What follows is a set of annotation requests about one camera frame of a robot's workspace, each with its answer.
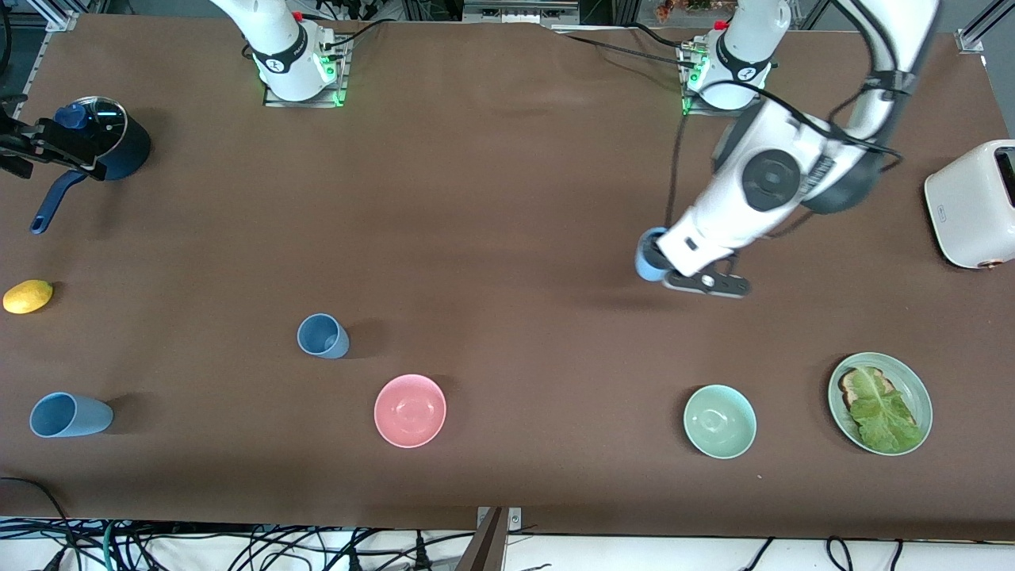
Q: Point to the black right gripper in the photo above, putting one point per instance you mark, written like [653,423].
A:
[17,147]

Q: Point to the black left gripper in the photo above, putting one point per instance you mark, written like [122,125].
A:
[655,255]

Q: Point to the blue plastic cup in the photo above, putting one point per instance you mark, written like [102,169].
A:
[317,337]
[79,416]
[644,266]

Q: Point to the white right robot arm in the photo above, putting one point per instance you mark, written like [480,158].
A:
[277,40]

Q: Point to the glass pot lid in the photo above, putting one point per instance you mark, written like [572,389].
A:
[107,127]

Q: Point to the dark blue saucepan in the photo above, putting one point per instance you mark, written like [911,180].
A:
[131,155]

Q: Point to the yellow lemon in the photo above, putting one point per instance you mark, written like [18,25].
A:
[28,296]

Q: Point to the mint green bowl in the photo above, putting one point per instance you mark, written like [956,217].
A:
[720,421]

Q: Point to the slice of toast bread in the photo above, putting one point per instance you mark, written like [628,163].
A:
[848,388]

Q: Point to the orange red object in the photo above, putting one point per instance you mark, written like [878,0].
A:
[686,8]

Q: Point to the green lettuce leaf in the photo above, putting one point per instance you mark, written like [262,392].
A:
[880,416]

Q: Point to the grey power strip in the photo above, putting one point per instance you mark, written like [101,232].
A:
[519,11]

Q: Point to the mint green plate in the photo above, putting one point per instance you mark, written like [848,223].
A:
[918,396]

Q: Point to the pink bowl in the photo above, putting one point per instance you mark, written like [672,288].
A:
[410,411]

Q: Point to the white toaster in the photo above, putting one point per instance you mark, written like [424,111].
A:
[967,206]

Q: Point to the aluminium frame rail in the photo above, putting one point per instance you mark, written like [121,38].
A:
[975,36]
[55,22]

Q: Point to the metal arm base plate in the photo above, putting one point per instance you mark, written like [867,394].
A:
[691,107]
[277,102]

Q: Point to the silver table bracket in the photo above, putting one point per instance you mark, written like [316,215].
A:
[514,519]

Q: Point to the grey metal post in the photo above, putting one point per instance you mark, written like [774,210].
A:
[485,547]

